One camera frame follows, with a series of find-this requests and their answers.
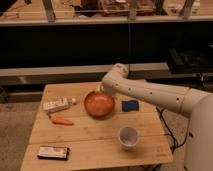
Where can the orange ceramic bowl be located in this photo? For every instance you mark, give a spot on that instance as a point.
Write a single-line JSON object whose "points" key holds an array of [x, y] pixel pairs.
{"points": [[98, 104]]}

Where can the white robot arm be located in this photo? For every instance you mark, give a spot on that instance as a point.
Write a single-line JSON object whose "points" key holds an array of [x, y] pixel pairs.
{"points": [[193, 103]]}

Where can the blue sponge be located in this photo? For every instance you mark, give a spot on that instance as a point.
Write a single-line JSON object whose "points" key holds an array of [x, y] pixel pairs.
{"points": [[131, 105]]}

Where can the thin vertical pole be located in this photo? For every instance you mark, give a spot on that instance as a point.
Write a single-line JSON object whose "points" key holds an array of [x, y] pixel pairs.
{"points": [[129, 44]]}

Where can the white tube with cap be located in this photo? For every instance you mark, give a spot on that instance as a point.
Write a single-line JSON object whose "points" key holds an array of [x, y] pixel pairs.
{"points": [[59, 104]]}

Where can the wooden folding table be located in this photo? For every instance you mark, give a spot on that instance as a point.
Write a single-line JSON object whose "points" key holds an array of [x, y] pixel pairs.
{"points": [[94, 143]]}

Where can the white paper cup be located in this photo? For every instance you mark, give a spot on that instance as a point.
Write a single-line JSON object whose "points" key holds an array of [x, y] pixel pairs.
{"points": [[128, 137]]}

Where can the orange carrot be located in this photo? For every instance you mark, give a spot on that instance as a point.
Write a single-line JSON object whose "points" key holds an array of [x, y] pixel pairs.
{"points": [[61, 121]]}

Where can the black rectangular box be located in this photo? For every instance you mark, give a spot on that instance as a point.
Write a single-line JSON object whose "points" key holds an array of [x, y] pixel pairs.
{"points": [[52, 152]]}

